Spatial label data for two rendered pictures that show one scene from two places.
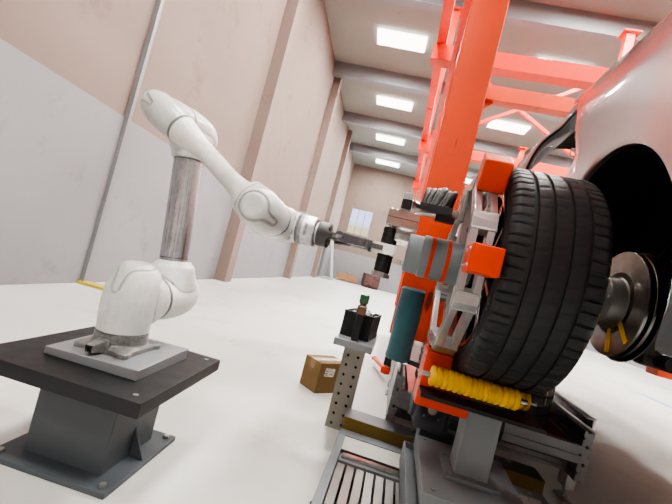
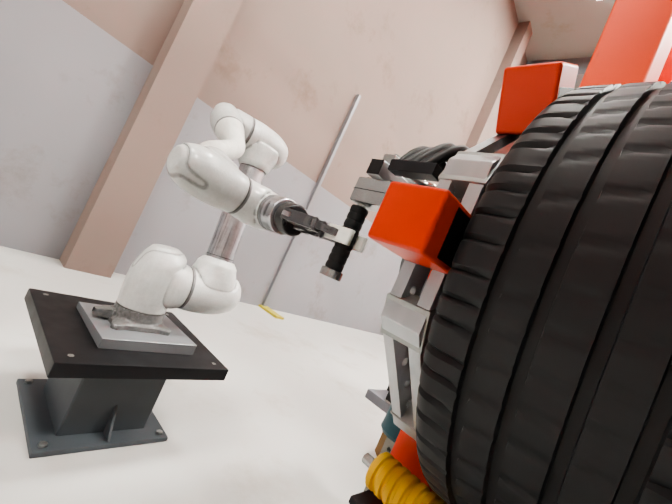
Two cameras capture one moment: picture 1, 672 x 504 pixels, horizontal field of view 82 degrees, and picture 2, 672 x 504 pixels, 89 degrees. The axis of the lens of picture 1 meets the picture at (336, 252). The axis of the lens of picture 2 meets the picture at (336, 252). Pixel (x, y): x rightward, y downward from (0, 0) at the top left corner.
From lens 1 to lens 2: 76 cm
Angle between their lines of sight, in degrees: 34
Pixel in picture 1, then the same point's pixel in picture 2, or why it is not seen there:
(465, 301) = (399, 319)
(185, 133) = (222, 129)
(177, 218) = (224, 218)
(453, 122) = not seen: hidden behind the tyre
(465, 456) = not seen: outside the picture
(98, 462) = (59, 421)
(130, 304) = (138, 279)
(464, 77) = (609, 55)
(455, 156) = not seen: hidden behind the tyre
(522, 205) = (546, 119)
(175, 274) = (206, 268)
